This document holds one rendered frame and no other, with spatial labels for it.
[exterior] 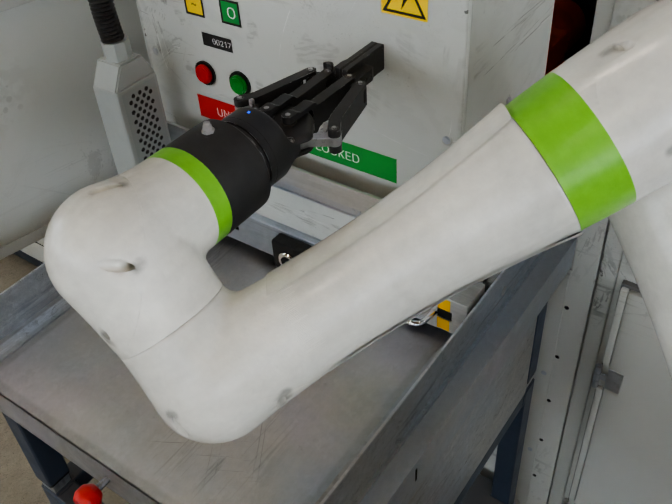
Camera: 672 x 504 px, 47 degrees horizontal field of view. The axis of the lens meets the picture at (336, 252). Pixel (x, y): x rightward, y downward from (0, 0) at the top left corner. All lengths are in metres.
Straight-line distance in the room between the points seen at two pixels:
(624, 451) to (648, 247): 0.78
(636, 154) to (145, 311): 0.37
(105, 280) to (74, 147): 0.77
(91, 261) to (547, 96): 0.35
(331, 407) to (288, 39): 0.45
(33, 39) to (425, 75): 0.63
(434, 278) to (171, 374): 0.21
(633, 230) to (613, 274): 0.50
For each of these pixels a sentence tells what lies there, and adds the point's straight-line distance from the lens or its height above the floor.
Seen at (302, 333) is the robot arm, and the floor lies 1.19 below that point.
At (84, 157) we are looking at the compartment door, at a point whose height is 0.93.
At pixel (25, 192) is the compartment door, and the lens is 1.34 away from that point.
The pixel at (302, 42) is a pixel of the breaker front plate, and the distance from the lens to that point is 0.93.
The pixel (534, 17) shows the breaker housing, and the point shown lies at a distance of 0.96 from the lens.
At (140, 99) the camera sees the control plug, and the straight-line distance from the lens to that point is 1.07.
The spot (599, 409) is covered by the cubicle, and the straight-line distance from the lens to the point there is 1.44.
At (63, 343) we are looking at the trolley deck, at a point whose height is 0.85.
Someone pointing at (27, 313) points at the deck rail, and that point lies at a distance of 1.19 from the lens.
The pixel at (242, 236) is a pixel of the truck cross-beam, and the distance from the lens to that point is 1.19.
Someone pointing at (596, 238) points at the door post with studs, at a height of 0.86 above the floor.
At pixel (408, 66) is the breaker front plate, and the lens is 0.86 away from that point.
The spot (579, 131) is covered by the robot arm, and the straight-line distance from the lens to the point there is 0.57.
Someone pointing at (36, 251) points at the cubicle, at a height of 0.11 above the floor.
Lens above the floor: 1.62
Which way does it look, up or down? 40 degrees down
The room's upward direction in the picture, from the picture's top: 4 degrees counter-clockwise
